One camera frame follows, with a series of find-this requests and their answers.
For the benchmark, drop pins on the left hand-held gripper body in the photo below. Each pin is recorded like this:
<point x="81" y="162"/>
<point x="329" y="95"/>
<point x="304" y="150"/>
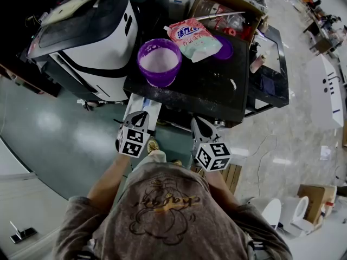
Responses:
<point x="132" y="142"/>

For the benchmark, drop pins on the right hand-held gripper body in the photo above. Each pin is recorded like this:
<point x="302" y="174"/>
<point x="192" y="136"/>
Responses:
<point x="212" y="154"/>

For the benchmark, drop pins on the white detergent powder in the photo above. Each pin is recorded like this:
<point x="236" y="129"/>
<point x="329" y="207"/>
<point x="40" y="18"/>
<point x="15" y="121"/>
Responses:
<point x="159" y="59"/>

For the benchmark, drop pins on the person's left forearm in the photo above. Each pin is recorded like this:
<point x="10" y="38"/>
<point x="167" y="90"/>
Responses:
<point x="107" y="181"/>

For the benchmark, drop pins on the person's right forearm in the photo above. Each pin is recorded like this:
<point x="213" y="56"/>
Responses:
<point x="222" y="187"/>

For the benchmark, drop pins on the black-topped washing machine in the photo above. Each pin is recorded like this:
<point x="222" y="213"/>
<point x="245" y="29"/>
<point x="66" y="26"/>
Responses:
<point x="206" y="88"/>

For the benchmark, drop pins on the small white scoop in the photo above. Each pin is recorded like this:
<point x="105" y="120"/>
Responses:
<point x="233" y="84"/>

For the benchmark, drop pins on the large white and black machine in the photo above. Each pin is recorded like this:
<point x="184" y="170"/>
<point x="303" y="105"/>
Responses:
<point x="95" y="50"/>

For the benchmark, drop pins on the pink detergent pouch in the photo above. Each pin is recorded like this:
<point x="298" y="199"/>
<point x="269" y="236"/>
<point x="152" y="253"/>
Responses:
<point x="195" y="41"/>

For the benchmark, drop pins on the yellow shoe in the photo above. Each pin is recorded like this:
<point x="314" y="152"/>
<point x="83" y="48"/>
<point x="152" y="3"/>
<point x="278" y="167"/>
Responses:
<point x="177" y="162"/>
<point x="152" y="146"/>

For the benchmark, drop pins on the beige trousers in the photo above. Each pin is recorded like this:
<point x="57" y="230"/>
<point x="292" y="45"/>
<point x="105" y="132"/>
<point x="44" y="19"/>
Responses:
<point x="151" y="158"/>

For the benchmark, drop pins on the wooden slat pallet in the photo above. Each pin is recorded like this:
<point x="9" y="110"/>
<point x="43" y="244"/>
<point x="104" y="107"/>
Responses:
<point x="233" y="176"/>

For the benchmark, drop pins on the purple plastic bucket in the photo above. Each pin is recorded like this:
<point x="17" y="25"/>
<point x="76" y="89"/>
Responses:
<point x="160" y="77"/>

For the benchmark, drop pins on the brown printed t-shirt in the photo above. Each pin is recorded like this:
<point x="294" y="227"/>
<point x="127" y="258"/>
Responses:
<point x="168" y="215"/>

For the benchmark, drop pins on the white toilet lid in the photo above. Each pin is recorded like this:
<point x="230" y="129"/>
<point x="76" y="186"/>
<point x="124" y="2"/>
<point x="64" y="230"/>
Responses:
<point x="271" y="211"/>

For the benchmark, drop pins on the dark blue cloth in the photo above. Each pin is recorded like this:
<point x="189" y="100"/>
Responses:
<point x="268" y="84"/>

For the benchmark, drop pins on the pale pink bottle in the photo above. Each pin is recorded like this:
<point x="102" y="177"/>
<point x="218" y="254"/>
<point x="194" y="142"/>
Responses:
<point x="257" y="62"/>

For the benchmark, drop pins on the white toilet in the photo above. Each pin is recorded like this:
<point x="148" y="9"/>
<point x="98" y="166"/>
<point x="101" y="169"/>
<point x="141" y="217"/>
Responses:
<point x="296" y="215"/>

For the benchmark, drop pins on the purple bucket lid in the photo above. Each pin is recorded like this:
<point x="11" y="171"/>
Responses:
<point x="226" y="49"/>

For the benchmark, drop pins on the brown cardboard box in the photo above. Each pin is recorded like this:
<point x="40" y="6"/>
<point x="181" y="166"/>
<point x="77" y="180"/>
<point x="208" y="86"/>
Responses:
<point x="315" y="199"/>

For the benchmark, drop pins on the white paper sheet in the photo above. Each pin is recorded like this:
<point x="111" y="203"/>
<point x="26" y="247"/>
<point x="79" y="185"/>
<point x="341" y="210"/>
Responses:
<point x="325" y="152"/>

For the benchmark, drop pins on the low brown shelf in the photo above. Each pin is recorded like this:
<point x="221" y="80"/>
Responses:
<point x="27" y="83"/>

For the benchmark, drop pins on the red plastic parts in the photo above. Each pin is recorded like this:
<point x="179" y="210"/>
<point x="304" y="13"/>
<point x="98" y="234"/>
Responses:
<point x="238" y="32"/>

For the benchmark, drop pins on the white cabinet with black marks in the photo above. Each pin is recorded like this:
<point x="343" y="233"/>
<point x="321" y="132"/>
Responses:
<point x="325" y="96"/>

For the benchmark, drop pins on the metal tube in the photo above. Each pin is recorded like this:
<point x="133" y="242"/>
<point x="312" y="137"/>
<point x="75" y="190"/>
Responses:
<point x="219" y="15"/>

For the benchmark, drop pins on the cream flat board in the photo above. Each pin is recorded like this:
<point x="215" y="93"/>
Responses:
<point x="70" y="5"/>

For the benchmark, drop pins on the open cardboard box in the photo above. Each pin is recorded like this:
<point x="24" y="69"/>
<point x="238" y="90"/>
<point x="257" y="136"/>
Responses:
<point x="230" y="1"/>

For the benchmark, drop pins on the cluttered background desks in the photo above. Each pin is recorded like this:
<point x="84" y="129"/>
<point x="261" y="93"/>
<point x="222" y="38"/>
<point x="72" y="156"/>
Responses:
<point x="325" y="23"/>

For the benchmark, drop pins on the black frame stand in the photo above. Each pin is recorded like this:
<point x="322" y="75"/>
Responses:
<point x="279" y="72"/>

